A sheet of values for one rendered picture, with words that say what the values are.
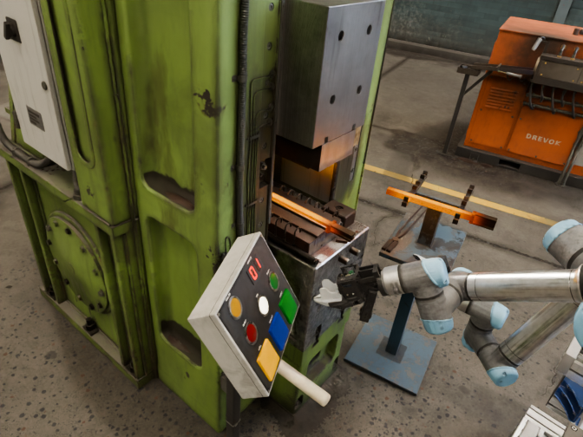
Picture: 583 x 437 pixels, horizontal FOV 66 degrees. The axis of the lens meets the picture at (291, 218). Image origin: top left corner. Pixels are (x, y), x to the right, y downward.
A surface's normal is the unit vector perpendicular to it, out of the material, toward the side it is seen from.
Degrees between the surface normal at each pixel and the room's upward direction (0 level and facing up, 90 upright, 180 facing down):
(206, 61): 89
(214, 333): 90
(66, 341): 0
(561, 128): 90
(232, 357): 90
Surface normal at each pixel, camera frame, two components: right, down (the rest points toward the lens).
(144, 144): 0.69, 0.45
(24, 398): 0.08, -0.83
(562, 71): -0.48, 0.46
